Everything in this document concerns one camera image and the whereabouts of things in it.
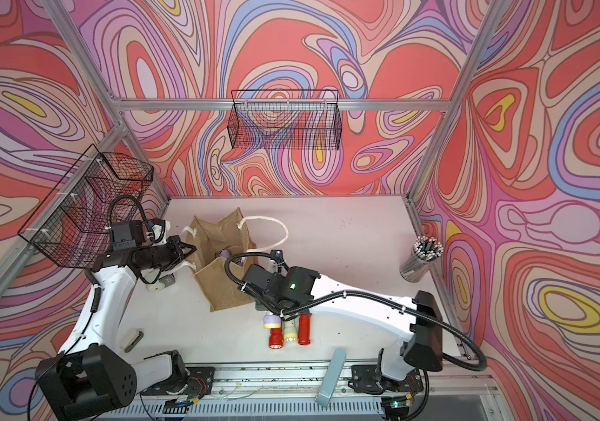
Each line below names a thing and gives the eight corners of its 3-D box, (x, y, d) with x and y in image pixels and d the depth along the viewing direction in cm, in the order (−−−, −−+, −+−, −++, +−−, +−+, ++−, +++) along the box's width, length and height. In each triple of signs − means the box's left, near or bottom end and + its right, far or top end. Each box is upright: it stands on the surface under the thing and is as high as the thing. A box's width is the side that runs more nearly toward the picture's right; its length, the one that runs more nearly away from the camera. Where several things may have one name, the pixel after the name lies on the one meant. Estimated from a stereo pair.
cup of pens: (402, 284, 95) (420, 257, 81) (397, 265, 101) (413, 236, 86) (425, 284, 95) (446, 257, 81) (418, 265, 101) (438, 236, 86)
